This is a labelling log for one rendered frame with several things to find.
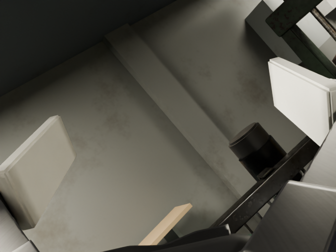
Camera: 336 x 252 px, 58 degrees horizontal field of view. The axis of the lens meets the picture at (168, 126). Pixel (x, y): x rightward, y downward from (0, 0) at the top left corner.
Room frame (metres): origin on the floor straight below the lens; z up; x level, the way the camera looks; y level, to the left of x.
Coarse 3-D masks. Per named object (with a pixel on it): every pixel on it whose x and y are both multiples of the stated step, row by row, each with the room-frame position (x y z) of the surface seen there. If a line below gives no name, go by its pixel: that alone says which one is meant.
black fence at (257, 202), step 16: (304, 144) 0.47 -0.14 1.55; (288, 160) 0.47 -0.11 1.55; (304, 160) 0.47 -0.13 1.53; (272, 176) 0.46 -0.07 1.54; (288, 176) 0.47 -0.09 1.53; (256, 192) 0.46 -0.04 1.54; (272, 192) 0.46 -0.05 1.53; (240, 208) 0.45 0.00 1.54; (256, 208) 0.45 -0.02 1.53; (240, 224) 0.45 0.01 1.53
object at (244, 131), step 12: (240, 132) 0.58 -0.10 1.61; (252, 132) 0.53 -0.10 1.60; (264, 132) 0.54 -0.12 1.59; (240, 144) 0.54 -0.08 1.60; (252, 144) 0.53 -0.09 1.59; (264, 144) 0.53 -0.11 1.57; (276, 144) 0.54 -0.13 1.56; (240, 156) 0.55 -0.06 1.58; (252, 156) 0.53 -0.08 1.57; (264, 156) 0.53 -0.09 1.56; (276, 156) 0.53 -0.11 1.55; (252, 168) 0.54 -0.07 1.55
